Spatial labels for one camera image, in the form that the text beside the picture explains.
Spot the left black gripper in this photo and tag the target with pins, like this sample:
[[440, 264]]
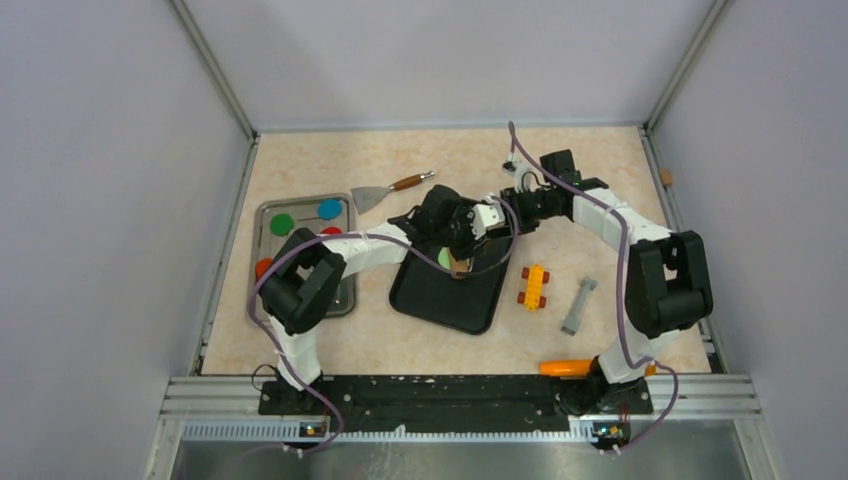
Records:
[[470, 243]]

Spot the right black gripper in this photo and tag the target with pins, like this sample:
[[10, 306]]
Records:
[[513, 198]]

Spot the wooden dough roller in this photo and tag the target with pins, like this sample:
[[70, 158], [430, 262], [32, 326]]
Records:
[[459, 268]]

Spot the black baking tray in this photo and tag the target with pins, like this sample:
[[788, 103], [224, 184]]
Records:
[[467, 305]]

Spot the green dough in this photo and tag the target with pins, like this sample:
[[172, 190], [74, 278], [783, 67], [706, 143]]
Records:
[[445, 259]]

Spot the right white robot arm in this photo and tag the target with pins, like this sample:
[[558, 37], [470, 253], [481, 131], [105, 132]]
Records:
[[663, 286]]

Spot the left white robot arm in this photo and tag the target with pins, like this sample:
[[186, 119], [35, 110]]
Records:
[[297, 288]]

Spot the red dough disc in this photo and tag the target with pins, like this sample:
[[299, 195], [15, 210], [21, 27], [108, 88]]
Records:
[[332, 230]]

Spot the green dough disc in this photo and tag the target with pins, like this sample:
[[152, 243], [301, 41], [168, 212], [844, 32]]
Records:
[[281, 225]]

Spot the orange dough disc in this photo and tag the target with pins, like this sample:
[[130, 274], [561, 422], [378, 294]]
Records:
[[261, 267]]

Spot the yellow toy brick car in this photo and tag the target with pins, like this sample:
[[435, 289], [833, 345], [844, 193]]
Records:
[[535, 278]]

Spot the grey plastic bolt toy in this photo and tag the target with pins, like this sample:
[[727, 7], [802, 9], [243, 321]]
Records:
[[572, 320]]

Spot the silver metal tray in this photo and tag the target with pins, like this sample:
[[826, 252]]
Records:
[[303, 211]]

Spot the small wooden cork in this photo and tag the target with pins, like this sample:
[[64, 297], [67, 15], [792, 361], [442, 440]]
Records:
[[666, 177]]

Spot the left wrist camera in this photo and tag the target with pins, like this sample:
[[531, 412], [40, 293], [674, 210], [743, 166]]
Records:
[[486, 217]]

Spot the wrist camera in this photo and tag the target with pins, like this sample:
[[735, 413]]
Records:
[[516, 168], [486, 217]]

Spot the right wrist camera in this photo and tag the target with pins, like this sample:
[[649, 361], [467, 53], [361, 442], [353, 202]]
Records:
[[516, 168]]

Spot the metal scraper wooden handle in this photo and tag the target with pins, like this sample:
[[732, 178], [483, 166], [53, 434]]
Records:
[[367, 197]]

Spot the orange handled tool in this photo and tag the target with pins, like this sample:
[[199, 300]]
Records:
[[576, 368]]

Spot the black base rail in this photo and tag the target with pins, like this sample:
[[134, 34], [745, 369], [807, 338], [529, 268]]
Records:
[[451, 404]]

